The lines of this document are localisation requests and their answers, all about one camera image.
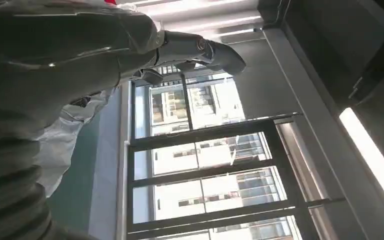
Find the long ceiling light strip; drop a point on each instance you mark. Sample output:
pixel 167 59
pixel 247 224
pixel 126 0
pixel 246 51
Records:
pixel 374 162

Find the black framed window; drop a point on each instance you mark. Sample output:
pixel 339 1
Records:
pixel 212 159

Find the large grey parcel bag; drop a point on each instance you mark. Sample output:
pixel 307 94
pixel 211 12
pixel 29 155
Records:
pixel 62 142

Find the white ceiling light panels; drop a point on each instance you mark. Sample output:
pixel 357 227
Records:
pixel 198 16

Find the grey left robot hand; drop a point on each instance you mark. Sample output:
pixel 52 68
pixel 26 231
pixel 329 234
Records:
pixel 46 49

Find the black ceiling beam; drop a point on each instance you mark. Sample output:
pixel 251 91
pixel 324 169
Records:
pixel 377 66

